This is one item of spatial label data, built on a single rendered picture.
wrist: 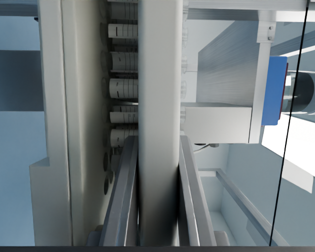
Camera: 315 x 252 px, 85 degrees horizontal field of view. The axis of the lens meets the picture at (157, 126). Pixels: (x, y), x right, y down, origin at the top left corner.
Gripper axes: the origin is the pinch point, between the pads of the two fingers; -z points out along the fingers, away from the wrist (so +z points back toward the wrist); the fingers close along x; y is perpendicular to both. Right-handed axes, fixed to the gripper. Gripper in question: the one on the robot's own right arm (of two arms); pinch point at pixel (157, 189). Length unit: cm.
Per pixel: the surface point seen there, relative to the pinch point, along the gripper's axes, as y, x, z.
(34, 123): 91, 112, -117
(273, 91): 16, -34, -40
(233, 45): 9, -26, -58
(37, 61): 12, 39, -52
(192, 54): 105, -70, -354
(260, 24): 0, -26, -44
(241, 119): 21.2, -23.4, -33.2
